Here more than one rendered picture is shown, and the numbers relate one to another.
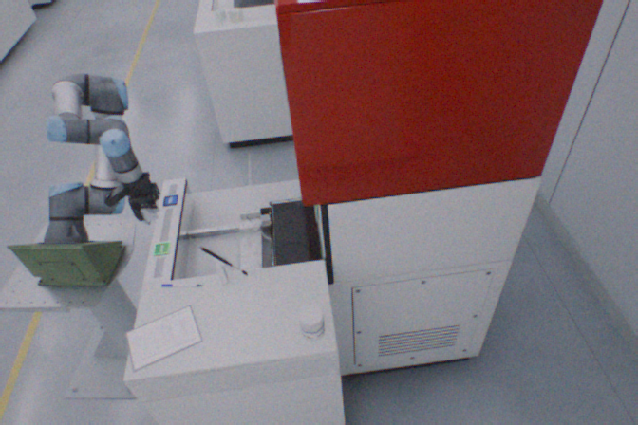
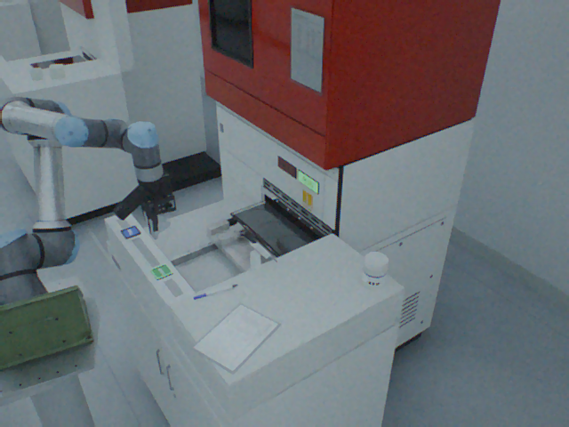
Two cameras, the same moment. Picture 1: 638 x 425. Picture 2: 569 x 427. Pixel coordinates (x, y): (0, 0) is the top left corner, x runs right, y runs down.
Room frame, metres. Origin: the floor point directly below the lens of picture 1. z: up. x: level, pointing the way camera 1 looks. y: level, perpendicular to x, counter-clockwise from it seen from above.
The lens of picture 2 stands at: (-0.15, 0.94, 2.03)
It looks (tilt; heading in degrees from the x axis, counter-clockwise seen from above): 34 degrees down; 328
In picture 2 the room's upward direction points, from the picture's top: straight up
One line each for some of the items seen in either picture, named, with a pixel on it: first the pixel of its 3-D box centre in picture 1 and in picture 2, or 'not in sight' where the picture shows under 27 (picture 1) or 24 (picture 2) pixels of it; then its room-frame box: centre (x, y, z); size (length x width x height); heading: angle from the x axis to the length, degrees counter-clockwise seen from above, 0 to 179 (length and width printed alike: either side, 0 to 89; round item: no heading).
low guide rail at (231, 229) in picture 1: (251, 227); (220, 242); (1.32, 0.30, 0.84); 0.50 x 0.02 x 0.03; 93
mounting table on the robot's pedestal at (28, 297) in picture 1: (81, 270); (31, 348); (1.24, 1.02, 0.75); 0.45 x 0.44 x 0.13; 84
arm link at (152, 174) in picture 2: (128, 171); (148, 169); (1.13, 0.58, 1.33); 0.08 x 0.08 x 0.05
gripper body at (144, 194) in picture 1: (140, 190); (155, 194); (1.12, 0.57, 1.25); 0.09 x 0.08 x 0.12; 93
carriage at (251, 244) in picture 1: (252, 246); (240, 253); (1.18, 0.29, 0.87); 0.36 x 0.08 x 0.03; 3
